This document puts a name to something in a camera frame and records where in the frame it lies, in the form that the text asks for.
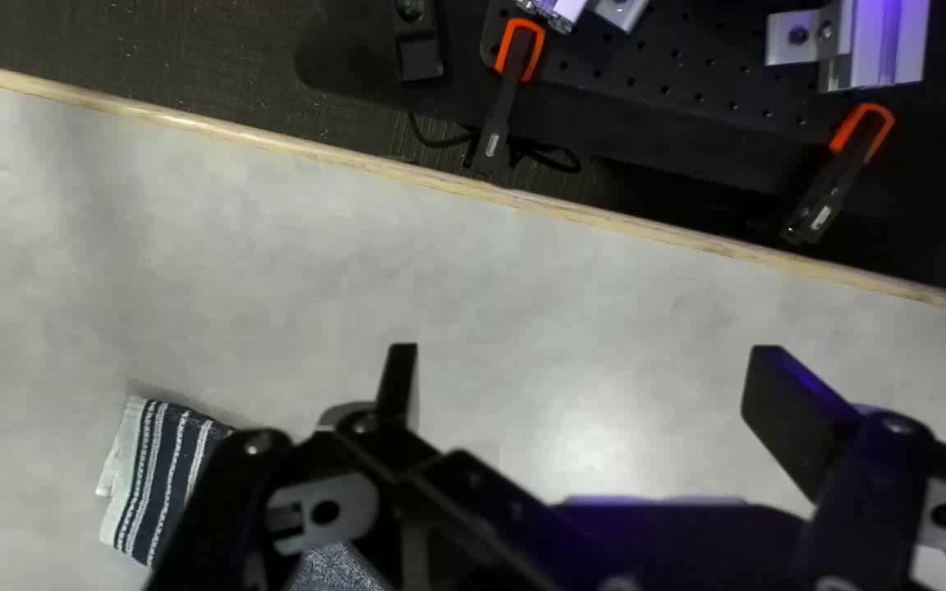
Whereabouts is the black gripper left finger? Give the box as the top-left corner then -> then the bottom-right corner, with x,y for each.
320,342 -> 440,470

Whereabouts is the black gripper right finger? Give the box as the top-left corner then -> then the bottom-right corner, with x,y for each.
740,342 -> 938,511

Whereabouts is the aluminium extrusion profile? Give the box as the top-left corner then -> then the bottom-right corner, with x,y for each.
815,0 -> 938,96

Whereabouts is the grey towel with navy stripes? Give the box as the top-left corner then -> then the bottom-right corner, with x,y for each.
93,392 -> 387,591

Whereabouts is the thin black cable on floor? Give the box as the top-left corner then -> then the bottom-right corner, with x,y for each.
403,110 -> 585,178

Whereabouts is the black clamp with orange handle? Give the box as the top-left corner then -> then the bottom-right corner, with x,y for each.
466,12 -> 551,173
778,101 -> 901,249

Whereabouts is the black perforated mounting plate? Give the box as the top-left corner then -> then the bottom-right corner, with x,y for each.
295,0 -> 946,226

